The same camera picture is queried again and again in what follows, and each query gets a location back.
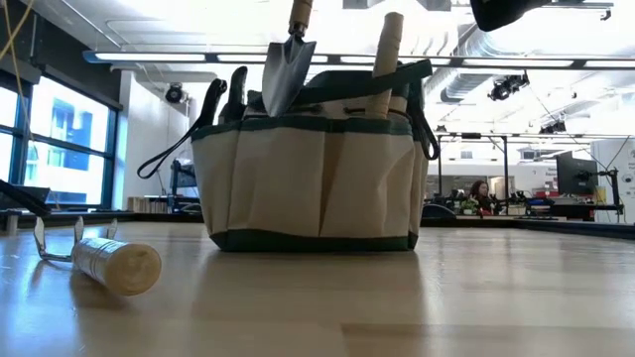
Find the beige green gardening bag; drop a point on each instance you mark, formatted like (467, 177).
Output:
(297, 188)

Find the silver ventilation duct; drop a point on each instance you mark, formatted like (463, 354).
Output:
(461, 84)

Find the black metal stand frame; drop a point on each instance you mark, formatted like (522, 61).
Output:
(505, 163)

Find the long ceiling light bar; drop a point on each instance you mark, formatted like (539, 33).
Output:
(149, 57)

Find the large glass window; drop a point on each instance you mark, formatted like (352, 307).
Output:
(69, 124)

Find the black computer monitor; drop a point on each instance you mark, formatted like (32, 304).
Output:
(575, 173)

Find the black ceiling spotlight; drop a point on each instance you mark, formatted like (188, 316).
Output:
(506, 86)
(174, 93)

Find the blue equipment cart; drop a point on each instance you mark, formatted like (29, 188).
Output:
(183, 178)

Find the person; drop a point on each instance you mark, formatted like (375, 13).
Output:
(480, 191)

